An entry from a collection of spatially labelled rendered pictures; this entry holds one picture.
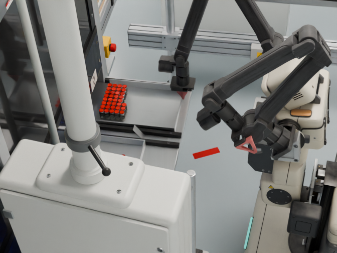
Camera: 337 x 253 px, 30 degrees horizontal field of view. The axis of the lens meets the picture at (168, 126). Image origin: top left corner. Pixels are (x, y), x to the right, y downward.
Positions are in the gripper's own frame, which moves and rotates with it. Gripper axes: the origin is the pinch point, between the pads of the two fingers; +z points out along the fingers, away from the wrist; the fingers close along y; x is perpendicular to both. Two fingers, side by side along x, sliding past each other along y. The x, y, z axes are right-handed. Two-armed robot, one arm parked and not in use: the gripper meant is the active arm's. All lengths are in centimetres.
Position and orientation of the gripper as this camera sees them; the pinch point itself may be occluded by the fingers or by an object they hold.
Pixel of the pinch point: (183, 97)
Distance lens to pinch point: 276.2
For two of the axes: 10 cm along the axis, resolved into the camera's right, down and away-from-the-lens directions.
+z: 0.4, 6.8, 7.3
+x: -1.7, 7.3, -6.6
